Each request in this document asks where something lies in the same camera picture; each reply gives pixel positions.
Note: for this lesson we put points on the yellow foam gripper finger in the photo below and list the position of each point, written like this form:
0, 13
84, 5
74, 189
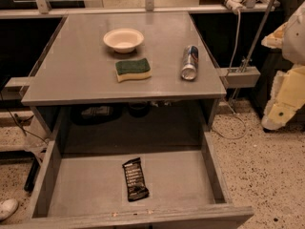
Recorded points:
287, 97
275, 40

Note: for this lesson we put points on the black rxbar chocolate bar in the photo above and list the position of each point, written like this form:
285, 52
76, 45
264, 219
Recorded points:
136, 186

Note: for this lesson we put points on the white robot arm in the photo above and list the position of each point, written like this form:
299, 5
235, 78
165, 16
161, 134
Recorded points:
294, 42

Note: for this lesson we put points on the grey open top drawer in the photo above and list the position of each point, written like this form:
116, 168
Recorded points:
155, 172

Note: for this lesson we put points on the silver blue drink can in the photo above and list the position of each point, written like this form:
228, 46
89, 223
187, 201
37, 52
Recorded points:
189, 63

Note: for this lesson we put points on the green yellow sponge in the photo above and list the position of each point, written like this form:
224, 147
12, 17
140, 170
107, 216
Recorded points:
133, 70

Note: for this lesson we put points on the white paper bowl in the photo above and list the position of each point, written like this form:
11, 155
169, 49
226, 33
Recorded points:
123, 40

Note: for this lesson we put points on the white shoe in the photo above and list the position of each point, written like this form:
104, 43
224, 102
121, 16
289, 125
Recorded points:
7, 208

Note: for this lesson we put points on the grey metal bracket block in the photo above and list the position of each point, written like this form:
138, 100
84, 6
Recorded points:
237, 79

